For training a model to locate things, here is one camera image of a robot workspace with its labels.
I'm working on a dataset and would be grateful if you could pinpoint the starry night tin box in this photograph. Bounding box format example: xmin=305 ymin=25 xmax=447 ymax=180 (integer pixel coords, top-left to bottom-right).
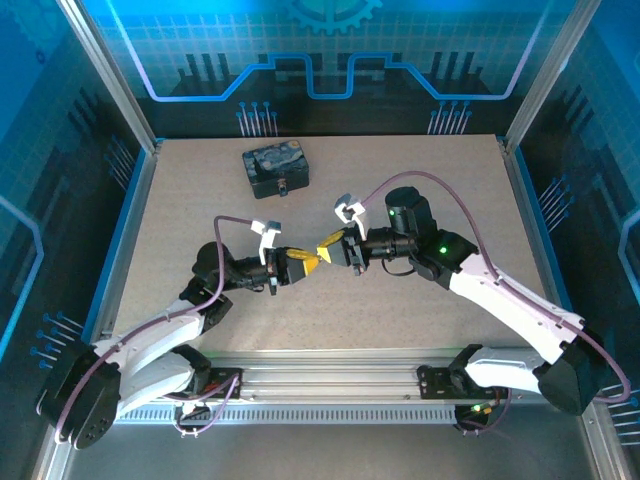
xmin=241 ymin=139 xmax=313 ymax=200

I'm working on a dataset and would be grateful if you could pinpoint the aluminium mounting rail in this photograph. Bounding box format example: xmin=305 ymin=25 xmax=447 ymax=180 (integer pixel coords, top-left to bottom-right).
xmin=89 ymin=348 xmax=596 ymax=404

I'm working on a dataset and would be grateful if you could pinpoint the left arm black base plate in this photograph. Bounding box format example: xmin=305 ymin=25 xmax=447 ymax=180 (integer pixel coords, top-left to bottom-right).
xmin=187 ymin=367 xmax=245 ymax=401

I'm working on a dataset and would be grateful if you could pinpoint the aluminium side rail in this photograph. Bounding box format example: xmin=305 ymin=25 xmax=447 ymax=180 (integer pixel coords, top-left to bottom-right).
xmin=82 ymin=142 xmax=162 ymax=346
xmin=499 ymin=139 xmax=576 ymax=321

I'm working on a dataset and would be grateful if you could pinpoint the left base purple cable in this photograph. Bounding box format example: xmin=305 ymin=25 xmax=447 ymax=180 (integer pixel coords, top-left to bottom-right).
xmin=172 ymin=374 xmax=242 ymax=439

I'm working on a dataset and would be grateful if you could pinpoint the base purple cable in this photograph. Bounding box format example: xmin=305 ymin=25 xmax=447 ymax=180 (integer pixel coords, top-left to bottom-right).
xmin=172 ymin=374 xmax=242 ymax=439
xmin=453 ymin=387 xmax=514 ymax=437

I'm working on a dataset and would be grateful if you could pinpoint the slotted grey cable duct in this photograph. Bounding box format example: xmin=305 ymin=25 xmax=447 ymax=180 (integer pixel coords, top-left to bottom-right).
xmin=117 ymin=404 xmax=459 ymax=426

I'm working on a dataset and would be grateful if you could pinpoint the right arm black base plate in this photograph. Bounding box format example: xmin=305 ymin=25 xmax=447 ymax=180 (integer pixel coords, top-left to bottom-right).
xmin=416 ymin=364 xmax=466 ymax=401

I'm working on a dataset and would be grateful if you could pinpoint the aluminium frame post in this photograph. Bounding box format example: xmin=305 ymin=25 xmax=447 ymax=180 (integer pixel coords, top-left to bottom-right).
xmin=55 ymin=0 xmax=165 ymax=154
xmin=501 ymin=0 xmax=603 ymax=154

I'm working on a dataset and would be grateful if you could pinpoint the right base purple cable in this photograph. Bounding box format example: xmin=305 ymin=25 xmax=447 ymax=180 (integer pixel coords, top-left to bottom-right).
xmin=453 ymin=387 xmax=514 ymax=437

